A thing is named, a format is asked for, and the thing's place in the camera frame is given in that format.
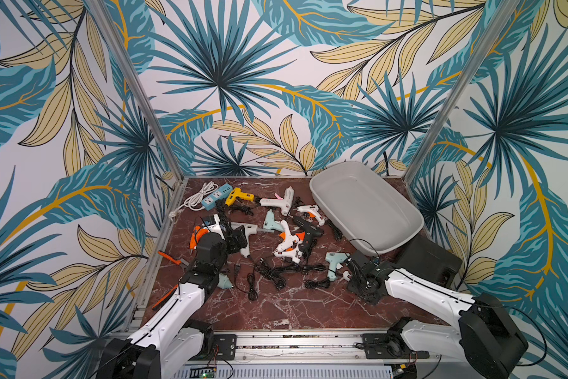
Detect grey plastic storage box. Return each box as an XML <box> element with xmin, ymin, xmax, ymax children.
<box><xmin>309</xmin><ymin>161</ymin><xmax>424</xmax><ymax>257</ymax></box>

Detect white power strip cable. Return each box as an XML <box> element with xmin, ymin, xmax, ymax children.
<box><xmin>168</xmin><ymin>181</ymin><xmax>218</xmax><ymax>221</ymax></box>

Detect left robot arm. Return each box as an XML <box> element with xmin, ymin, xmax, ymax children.
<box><xmin>89</xmin><ymin>214</ymin><xmax>248</xmax><ymax>378</ymax></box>

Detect large white glue gun pink stick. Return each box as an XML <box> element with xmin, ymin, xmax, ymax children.
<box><xmin>260</xmin><ymin>186</ymin><xmax>294</xmax><ymax>216</ymax></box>

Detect small white glue gun orange trigger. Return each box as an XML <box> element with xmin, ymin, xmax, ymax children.
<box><xmin>296</xmin><ymin>205</ymin><xmax>326</xmax><ymax>227</ymax></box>

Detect yellow glue gun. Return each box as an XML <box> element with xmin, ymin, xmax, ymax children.
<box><xmin>225</xmin><ymin>187</ymin><xmax>255</xmax><ymax>206</ymax></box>

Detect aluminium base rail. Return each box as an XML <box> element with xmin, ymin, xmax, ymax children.
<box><xmin>98</xmin><ymin>328</ymin><xmax>498</xmax><ymax>379</ymax></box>

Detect teal power strip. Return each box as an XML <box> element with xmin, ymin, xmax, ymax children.
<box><xmin>201</xmin><ymin>184</ymin><xmax>233</xmax><ymax>211</ymax></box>

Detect black glue gun orange trigger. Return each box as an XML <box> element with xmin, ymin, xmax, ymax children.
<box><xmin>293</xmin><ymin>216</ymin><xmax>324</xmax><ymax>252</ymax></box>

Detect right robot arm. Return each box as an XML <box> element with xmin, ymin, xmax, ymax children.
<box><xmin>343</xmin><ymin>252</ymin><xmax>528</xmax><ymax>378</ymax></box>

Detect large white glue gun blue trigger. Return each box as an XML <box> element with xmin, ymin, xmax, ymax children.
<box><xmin>232</xmin><ymin>222</ymin><xmax>270</xmax><ymax>257</ymax></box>

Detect orange handled pliers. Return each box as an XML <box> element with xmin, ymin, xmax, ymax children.
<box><xmin>158</xmin><ymin>251</ymin><xmax>189</xmax><ymax>267</ymax></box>

